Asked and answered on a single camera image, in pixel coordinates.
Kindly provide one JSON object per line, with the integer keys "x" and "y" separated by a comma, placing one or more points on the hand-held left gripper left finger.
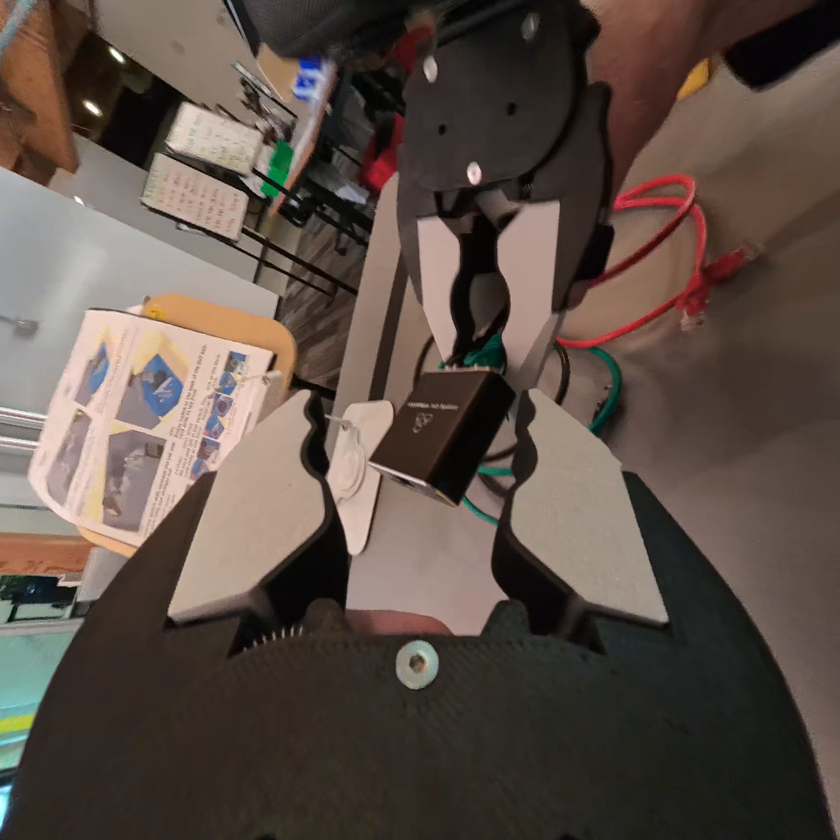
{"x": 256, "y": 518}

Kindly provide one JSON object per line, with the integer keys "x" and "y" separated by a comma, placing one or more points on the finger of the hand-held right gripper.
{"x": 436, "y": 269}
{"x": 535, "y": 262}

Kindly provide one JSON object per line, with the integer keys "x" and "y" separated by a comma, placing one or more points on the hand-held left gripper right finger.
{"x": 584, "y": 518}

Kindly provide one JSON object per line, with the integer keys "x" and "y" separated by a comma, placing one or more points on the black ethernet splitter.
{"x": 439, "y": 433}

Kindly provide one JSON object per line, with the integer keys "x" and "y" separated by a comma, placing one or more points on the person's right forearm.
{"x": 787, "y": 39}

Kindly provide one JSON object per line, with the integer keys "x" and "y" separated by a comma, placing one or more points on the person's right hand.
{"x": 649, "y": 59}

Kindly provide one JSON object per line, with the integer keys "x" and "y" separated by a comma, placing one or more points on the red bag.
{"x": 380, "y": 164}

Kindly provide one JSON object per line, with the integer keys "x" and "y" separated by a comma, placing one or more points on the printed instruction sheet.
{"x": 131, "y": 426}

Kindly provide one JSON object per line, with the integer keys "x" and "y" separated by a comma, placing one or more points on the instruction sheet on wooden stand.
{"x": 262, "y": 328}

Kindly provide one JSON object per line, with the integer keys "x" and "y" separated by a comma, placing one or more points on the green bin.
{"x": 277, "y": 167}

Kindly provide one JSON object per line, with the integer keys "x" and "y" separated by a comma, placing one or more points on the yellow plastic bin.
{"x": 695, "y": 79}

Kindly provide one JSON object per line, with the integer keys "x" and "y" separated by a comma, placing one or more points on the wooden beam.
{"x": 39, "y": 554}

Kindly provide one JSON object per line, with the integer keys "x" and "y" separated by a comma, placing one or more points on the silver metal pipes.
{"x": 23, "y": 430}

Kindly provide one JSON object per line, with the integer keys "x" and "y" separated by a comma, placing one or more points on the white chart board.
{"x": 210, "y": 138}
{"x": 197, "y": 197}

